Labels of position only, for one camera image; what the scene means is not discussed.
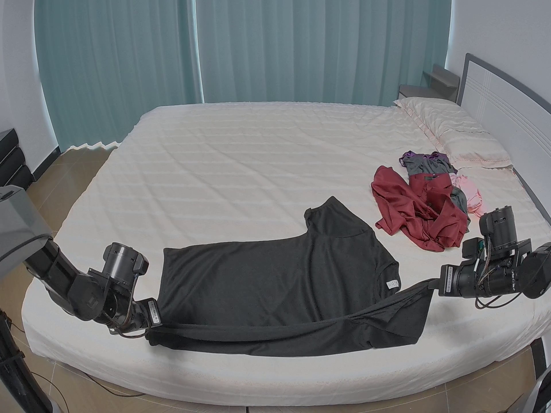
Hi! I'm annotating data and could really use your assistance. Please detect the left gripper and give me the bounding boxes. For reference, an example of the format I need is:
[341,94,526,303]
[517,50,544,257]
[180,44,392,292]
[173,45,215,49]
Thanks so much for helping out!
[128,298,163,333]

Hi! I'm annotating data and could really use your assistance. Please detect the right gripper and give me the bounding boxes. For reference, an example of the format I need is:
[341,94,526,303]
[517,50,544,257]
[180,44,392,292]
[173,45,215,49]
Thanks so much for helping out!
[438,262,487,299]

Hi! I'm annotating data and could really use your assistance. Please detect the black T-shirt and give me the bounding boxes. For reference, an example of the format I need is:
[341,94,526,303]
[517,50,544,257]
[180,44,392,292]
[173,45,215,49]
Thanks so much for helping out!
[145,195,435,357]

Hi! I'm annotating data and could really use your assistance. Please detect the pink garment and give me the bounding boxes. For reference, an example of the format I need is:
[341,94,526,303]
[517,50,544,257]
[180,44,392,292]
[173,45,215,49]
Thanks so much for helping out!
[452,175,487,219]

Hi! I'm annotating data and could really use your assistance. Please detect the dark red shirt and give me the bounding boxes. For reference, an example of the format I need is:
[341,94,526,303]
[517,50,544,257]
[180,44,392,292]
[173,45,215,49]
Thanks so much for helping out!
[371,165,471,253]

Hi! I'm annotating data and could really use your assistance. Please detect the grey and purple garment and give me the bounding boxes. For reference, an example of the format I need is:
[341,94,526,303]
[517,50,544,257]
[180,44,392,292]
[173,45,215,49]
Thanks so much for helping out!
[398,151,458,177]

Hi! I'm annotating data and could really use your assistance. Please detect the cream pillow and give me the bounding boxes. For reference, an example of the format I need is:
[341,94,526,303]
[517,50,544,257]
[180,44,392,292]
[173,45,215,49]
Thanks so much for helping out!
[393,96,491,141]
[443,129,514,170]

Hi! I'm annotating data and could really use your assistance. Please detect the bed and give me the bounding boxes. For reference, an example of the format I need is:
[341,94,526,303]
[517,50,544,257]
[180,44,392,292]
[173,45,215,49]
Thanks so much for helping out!
[22,52,551,403]

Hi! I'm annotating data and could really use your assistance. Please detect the grey bedside table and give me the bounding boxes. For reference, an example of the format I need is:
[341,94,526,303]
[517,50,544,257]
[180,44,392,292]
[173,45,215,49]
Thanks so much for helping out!
[398,64,461,102]

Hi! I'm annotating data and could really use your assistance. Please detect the dark grey chest of drawers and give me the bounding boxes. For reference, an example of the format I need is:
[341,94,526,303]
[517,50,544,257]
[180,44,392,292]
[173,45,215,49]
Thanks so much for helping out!
[0,128,35,188]

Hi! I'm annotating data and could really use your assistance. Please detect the blue-green curtain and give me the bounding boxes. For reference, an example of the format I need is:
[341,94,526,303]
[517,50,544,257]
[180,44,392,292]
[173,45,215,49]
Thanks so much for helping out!
[34,0,205,151]
[194,0,453,106]

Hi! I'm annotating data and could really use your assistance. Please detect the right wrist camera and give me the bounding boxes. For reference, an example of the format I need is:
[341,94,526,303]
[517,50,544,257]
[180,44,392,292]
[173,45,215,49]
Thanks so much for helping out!
[462,238,484,262]

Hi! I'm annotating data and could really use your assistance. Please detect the black cable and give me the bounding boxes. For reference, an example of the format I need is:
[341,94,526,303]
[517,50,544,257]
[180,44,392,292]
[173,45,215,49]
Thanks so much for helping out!
[24,370,66,411]
[82,372,145,398]

